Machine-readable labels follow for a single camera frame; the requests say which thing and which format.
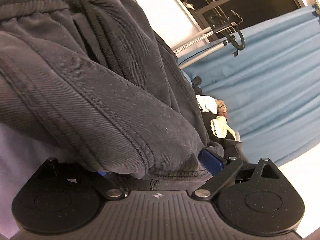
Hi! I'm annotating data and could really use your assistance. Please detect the brown patterned cloth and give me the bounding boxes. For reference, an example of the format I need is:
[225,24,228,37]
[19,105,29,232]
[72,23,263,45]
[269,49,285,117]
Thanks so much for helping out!
[215,99,228,117]

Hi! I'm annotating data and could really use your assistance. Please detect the small pale object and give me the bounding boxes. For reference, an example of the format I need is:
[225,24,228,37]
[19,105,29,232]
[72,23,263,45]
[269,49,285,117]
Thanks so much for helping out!
[178,0,195,10]

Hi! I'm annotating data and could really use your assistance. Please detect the pale yellow cloth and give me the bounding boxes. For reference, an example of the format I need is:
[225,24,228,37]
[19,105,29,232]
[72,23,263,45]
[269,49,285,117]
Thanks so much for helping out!
[210,116,237,138]

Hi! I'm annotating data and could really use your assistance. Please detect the metal clothes stand with hangers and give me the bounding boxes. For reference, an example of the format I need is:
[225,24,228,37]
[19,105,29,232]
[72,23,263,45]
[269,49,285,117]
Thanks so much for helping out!
[172,10,246,69]

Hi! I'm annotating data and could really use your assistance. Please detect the light blue cloth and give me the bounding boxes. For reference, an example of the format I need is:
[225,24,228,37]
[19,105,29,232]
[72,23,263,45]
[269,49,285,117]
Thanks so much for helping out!
[181,69,195,87]

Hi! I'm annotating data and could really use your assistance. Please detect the bed with white sheet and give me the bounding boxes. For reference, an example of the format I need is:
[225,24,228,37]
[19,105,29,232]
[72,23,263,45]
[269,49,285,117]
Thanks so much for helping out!
[0,124,320,240]

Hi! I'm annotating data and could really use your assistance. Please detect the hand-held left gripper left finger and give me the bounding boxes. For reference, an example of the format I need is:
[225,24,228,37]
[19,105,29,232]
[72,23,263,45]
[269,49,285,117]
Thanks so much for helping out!
[37,157,127,201]

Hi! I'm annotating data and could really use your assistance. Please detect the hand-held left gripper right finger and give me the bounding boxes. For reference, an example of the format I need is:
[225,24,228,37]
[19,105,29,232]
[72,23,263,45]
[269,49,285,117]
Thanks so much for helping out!
[192,149,279,201]

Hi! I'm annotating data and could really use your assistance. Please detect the dark grey sweatpants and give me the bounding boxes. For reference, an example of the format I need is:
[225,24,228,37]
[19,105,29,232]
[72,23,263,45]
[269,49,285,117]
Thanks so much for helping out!
[0,0,225,193]

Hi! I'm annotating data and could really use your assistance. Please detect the small black object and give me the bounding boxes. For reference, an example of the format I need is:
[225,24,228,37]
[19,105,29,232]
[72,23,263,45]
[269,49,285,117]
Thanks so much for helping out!
[192,76,202,93]

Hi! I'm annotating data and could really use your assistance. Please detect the dark window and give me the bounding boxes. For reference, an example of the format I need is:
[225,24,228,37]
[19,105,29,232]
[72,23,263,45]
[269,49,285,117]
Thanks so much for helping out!
[167,0,308,43]

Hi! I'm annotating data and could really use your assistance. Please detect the black garment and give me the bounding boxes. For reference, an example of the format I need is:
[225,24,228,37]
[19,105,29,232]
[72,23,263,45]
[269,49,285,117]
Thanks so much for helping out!
[201,110,249,162]

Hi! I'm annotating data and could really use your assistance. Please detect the white cloth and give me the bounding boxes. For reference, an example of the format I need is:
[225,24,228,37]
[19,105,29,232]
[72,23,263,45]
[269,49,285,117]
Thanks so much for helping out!
[196,95,218,113]

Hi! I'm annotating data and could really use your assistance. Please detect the wide blue curtain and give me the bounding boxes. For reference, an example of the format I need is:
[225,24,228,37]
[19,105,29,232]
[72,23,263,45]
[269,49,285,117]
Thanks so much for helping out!
[177,5,320,167]

